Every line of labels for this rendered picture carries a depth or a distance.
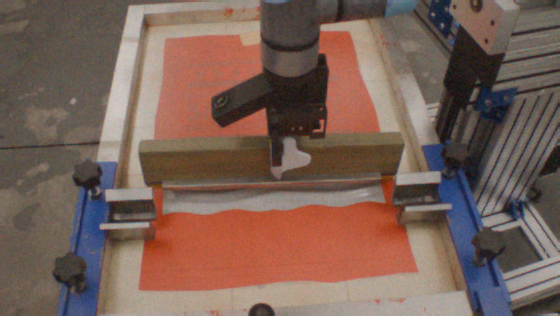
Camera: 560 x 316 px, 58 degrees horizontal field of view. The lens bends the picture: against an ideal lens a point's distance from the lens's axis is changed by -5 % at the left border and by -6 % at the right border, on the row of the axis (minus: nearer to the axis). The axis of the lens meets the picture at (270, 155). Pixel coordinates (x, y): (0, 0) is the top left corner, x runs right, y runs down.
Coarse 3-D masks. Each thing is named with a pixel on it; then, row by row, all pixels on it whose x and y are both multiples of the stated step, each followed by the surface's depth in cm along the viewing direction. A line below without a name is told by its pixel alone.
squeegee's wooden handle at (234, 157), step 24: (144, 144) 79; (168, 144) 79; (192, 144) 79; (216, 144) 79; (240, 144) 79; (264, 144) 80; (312, 144) 80; (336, 144) 80; (360, 144) 80; (384, 144) 81; (144, 168) 80; (168, 168) 81; (192, 168) 81; (216, 168) 82; (240, 168) 82; (264, 168) 82; (312, 168) 83; (336, 168) 83; (360, 168) 84; (384, 168) 84
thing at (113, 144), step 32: (256, 0) 119; (128, 32) 111; (384, 32) 111; (128, 64) 104; (384, 64) 109; (128, 96) 97; (416, 96) 97; (128, 128) 96; (416, 128) 92; (448, 256) 78
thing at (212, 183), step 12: (168, 180) 83; (180, 180) 83; (192, 180) 83; (204, 180) 83; (216, 180) 83; (228, 180) 83; (240, 180) 83; (252, 180) 83; (264, 180) 83; (276, 180) 83; (288, 180) 83; (300, 180) 83; (312, 180) 83; (324, 180) 84; (336, 180) 84; (348, 180) 84; (360, 180) 84; (372, 180) 84
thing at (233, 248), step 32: (160, 96) 102; (160, 128) 97; (160, 192) 87; (160, 224) 83; (192, 224) 83; (224, 224) 83; (256, 224) 83; (160, 256) 79; (192, 256) 79; (224, 256) 79; (256, 256) 79; (160, 288) 75; (192, 288) 75; (224, 288) 75
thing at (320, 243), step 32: (320, 32) 117; (352, 64) 109; (352, 96) 102; (352, 128) 97; (384, 192) 87; (288, 224) 83; (320, 224) 83; (352, 224) 83; (384, 224) 83; (288, 256) 79; (320, 256) 79; (352, 256) 79; (384, 256) 79
